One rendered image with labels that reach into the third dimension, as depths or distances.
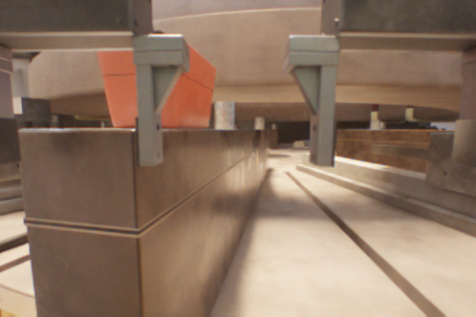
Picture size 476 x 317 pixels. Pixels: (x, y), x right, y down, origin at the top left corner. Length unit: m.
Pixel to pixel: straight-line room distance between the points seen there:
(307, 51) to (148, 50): 0.12
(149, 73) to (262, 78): 0.78
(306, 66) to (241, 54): 0.79
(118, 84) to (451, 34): 0.38
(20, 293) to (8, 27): 0.66
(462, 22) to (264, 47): 0.79
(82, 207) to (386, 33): 0.31
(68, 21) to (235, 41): 0.82
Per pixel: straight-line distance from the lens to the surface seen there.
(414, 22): 0.24
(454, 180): 1.21
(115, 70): 0.42
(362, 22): 0.22
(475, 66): 0.30
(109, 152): 0.27
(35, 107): 1.60
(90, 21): 0.23
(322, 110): 0.21
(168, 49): 0.21
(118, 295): 0.32
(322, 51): 0.22
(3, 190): 1.54
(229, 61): 1.00
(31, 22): 0.25
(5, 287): 0.87
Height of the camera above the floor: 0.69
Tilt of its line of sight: 7 degrees down
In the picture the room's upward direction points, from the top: straight up
